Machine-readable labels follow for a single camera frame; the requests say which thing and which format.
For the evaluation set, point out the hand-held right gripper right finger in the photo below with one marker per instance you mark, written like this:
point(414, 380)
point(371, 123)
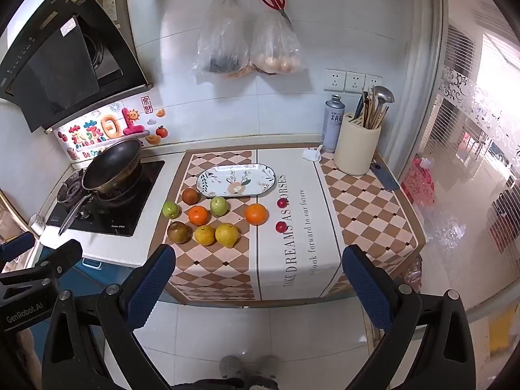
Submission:
point(362, 288)

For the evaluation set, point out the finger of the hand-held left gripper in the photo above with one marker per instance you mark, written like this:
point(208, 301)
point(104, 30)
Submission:
point(16, 245)
point(61, 255)

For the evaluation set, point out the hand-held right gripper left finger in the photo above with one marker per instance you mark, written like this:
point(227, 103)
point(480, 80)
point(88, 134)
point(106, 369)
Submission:
point(151, 280)

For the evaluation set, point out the red-brown apple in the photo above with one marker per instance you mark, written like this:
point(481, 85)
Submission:
point(178, 232)

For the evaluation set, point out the round yellow citrus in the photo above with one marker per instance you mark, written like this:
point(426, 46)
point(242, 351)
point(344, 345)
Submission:
point(204, 235)

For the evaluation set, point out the green apple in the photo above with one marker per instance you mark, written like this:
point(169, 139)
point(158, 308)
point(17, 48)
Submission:
point(170, 209)
point(218, 206)

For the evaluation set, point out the yellow pear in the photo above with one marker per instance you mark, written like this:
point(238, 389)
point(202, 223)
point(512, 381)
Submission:
point(227, 234)

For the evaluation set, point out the reddish brown orange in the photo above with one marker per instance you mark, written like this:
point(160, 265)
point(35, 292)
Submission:
point(190, 196)

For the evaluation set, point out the floral oval plate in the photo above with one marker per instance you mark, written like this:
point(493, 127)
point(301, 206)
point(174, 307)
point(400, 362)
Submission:
point(237, 180)

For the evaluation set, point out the person's left forearm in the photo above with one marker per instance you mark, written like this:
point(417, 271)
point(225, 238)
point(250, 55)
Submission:
point(28, 351)

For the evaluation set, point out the small white container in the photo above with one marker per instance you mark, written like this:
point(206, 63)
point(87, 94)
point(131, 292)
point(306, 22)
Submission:
point(37, 222)

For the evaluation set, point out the blue kitchen cabinet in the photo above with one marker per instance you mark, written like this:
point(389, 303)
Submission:
point(95, 278)

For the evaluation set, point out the black glass gas stove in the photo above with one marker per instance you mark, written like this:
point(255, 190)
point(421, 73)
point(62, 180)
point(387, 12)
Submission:
point(122, 211)

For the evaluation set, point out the checkered brown tablecloth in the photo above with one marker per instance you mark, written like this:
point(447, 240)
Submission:
point(292, 252)

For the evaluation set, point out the black frying pan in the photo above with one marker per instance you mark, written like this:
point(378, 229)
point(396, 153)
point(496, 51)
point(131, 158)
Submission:
point(113, 166)

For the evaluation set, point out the dark blue knife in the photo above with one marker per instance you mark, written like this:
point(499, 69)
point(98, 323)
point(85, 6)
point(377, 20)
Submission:
point(384, 176)

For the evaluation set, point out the grey fuzzy slipper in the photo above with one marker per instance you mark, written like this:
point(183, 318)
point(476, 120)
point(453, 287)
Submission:
point(231, 367)

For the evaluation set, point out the red patterned bag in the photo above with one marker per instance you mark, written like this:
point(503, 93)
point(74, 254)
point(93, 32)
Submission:
point(418, 183)

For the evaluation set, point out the cream utensil holder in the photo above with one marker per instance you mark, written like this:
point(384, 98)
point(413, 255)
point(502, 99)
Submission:
point(356, 150)

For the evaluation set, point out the white crumpled paper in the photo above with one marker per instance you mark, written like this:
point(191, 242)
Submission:
point(312, 154)

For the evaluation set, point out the grey spray can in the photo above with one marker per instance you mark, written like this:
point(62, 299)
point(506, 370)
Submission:
point(334, 126)

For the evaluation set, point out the bundle of chopsticks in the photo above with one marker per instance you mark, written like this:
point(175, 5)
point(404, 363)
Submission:
point(367, 109)

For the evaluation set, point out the black range hood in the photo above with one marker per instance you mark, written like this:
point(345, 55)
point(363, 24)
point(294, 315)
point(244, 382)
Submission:
point(61, 61)

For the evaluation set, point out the steel ladle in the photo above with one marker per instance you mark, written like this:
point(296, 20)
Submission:
point(384, 95)

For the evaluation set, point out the glass sliding door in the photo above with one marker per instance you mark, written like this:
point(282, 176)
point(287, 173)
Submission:
point(459, 101)

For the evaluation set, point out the clear plastic bag dark contents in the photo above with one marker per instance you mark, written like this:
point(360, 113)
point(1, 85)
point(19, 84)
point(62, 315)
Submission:
point(221, 40)

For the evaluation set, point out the clear plastic bag with eggs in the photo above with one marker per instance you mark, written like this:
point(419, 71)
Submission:
point(276, 46)

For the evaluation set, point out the colourful wall decal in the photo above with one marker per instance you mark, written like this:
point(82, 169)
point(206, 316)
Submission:
point(103, 130)

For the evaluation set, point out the white wall socket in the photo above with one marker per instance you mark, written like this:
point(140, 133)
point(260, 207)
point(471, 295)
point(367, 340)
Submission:
point(373, 83)
point(354, 82)
point(334, 80)

